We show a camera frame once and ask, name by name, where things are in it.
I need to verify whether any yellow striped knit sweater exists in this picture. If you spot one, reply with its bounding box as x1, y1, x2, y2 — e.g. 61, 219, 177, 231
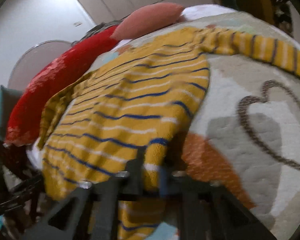
37, 26, 300, 240

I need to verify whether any wall light switch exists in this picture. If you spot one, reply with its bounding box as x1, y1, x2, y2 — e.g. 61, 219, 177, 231
74, 22, 82, 27

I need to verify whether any patchwork heart quilt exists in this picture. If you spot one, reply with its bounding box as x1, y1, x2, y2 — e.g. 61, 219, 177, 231
88, 11, 300, 240

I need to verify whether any teal cushion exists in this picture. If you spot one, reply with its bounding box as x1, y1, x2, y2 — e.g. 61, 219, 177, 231
0, 85, 23, 141

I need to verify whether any pink corduroy pillow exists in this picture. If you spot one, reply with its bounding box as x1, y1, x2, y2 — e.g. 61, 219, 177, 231
111, 2, 185, 41

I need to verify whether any white bed headboard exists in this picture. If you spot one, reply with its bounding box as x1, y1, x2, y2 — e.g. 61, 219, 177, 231
7, 40, 71, 91

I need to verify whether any grey knit blanket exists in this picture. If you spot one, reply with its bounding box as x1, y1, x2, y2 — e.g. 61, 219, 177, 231
71, 20, 122, 47

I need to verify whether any red floral duvet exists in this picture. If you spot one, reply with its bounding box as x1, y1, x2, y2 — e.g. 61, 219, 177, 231
5, 24, 118, 146

